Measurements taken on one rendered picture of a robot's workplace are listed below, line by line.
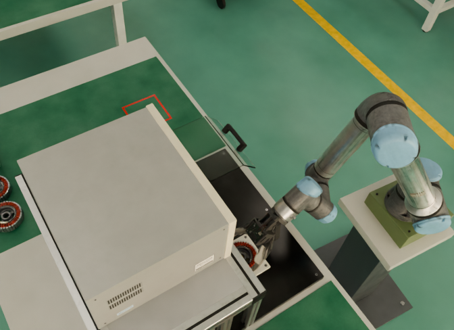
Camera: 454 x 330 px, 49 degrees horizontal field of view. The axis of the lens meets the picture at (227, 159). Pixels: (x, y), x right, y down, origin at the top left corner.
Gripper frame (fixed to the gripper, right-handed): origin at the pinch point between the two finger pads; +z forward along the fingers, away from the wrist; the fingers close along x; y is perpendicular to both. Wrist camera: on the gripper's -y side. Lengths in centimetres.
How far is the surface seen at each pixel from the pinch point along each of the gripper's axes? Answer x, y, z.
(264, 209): -12.8, -18.0, -11.2
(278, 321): 23.7, -7.0, 5.4
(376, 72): -93, -183, -91
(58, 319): -14, 31, 52
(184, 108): -73, -19, -10
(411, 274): 28, -127, -23
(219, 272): 10.9, 32.3, -4.3
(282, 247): 3.5, -15.8, -8.5
